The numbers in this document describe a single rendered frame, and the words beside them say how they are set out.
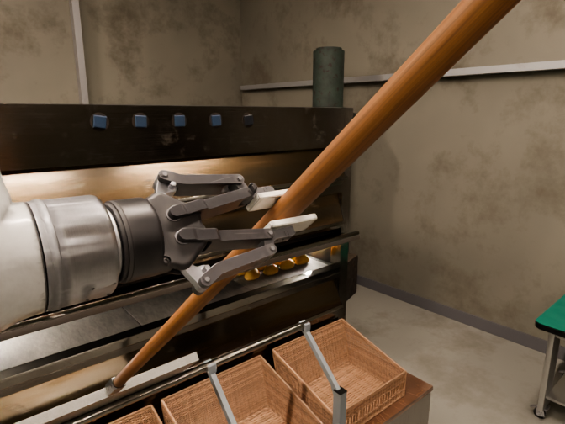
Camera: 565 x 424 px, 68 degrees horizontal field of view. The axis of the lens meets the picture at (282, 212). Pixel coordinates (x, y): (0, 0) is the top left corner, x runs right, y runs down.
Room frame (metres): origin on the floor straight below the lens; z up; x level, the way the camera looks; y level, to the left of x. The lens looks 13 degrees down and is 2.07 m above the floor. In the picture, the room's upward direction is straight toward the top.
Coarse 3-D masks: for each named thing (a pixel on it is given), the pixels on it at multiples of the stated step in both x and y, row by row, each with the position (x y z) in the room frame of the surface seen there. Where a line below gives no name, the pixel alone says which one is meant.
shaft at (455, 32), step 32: (480, 0) 0.31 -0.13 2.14; (512, 0) 0.31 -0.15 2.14; (448, 32) 0.33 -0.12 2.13; (480, 32) 0.32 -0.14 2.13; (416, 64) 0.35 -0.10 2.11; (448, 64) 0.34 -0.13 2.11; (384, 96) 0.37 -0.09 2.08; (416, 96) 0.36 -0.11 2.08; (352, 128) 0.39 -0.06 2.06; (384, 128) 0.38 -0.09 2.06; (320, 160) 0.43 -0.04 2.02; (352, 160) 0.41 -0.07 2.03; (288, 192) 0.46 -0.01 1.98; (320, 192) 0.44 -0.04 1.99; (256, 224) 0.51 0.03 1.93
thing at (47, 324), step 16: (304, 240) 2.24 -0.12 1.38; (320, 240) 2.20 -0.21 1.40; (352, 240) 2.22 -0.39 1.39; (288, 256) 1.92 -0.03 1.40; (128, 288) 1.57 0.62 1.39; (176, 288) 1.54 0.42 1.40; (80, 304) 1.41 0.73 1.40; (112, 304) 1.39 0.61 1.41; (128, 304) 1.42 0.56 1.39; (64, 320) 1.28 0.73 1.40; (0, 336) 1.17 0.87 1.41; (16, 336) 1.19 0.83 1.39
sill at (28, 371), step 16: (320, 272) 2.28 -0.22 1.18; (336, 272) 2.36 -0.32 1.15; (272, 288) 2.05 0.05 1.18; (288, 288) 2.12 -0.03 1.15; (224, 304) 1.87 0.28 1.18; (240, 304) 1.92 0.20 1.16; (160, 320) 1.70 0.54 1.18; (192, 320) 1.74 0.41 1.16; (112, 336) 1.57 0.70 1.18; (128, 336) 1.57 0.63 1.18; (144, 336) 1.60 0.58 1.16; (64, 352) 1.44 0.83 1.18; (80, 352) 1.44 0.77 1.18; (96, 352) 1.48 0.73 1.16; (16, 368) 1.34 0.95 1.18; (32, 368) 1.34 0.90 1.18; (48, 368) 1.37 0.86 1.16; (0, 384) 1.27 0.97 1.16
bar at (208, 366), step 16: (272, 336) 1.58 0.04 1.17; (304, 336) 1.68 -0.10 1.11; (240, 352) 1.46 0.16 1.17; (320, 352) 1.63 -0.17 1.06; (192, 368) 1.35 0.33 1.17; (208, 368) 1.37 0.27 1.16; (160, 384) 1.26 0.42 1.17; (336, 384) 1.55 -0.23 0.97; (128, 400) 1.18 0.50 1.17; (224, 400) 1.32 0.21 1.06; (336, 400) 1.52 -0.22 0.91; (80, 416) 1.10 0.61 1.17; (96, 416) 1.12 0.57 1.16; (336, 416) 1.52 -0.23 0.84
